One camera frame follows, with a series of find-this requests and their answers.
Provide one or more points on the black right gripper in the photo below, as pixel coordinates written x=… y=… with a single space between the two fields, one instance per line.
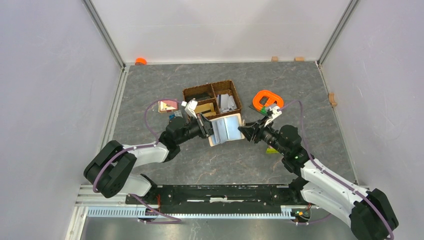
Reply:
x=257 y=128

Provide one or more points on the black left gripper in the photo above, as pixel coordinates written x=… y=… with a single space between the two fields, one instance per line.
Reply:
x=205 y=125

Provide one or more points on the beige leather card holder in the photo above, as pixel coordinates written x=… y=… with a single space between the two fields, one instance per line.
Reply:
x=225 y=129

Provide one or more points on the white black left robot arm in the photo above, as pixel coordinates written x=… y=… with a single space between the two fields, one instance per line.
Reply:
x=113 y=169

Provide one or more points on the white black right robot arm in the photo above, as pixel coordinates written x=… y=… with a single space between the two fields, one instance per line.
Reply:
x=368 y=213

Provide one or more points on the playing card box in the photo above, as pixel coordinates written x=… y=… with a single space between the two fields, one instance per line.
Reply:
x=167 y=106

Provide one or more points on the yellow cards in basket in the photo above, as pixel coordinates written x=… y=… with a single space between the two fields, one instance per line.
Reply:
x=207 y=110

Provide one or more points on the silver cards in basket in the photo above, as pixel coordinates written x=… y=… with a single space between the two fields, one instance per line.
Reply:
x=226 y=103

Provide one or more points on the black cards in basket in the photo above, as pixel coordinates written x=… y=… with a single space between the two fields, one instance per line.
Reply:
x=199 y=96

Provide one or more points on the grey toy brick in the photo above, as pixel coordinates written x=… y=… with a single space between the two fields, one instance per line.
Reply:
x=178 y=113

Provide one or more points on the lime green toy brick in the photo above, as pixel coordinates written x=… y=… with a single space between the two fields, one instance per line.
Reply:
x=271 y=151

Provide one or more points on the brown woven divided basket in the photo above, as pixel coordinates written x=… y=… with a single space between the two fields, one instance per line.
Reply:
x=214 y=89

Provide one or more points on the orange round cap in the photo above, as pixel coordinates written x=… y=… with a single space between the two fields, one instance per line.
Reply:
x=140 y=61

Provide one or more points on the curved wooden piece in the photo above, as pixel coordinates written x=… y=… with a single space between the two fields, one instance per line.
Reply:
x=332 y=100

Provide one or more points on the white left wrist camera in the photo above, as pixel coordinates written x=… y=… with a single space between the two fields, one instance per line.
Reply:
x=189 y=108

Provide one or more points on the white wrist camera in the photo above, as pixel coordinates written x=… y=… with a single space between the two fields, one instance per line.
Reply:
x=273 y=111
x=189 y=108

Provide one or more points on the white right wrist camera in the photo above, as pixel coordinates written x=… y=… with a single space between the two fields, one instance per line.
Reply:
x=273 y=111

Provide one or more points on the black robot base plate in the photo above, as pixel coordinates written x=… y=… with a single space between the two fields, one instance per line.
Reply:
x=224 y=198

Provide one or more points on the aluminium frame rail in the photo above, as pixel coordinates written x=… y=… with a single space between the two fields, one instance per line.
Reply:
x=125 y=205

